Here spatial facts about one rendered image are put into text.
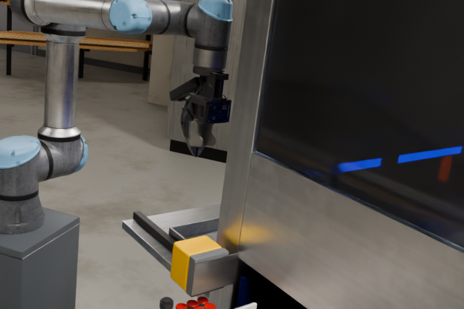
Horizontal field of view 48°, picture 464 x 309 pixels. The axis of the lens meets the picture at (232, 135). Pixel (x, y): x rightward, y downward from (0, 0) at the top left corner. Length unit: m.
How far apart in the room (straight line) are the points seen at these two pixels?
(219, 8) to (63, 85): 0.55
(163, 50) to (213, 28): 5.56
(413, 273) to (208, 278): 0.37
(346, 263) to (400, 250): 0.09
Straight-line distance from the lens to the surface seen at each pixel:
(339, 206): 0.75
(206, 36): 1.13
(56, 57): 1.48
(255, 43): 0.86
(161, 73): 6.72
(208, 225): 1.32
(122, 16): 1.08
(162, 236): 1.25
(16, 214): 1.49
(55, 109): 1.50
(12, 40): 7.61
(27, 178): 1.46
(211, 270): 0.91
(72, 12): 1.22
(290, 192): 0.81
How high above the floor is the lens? 1.46
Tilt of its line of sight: 15 degrees down
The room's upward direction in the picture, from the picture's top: 7 degrees clockwise
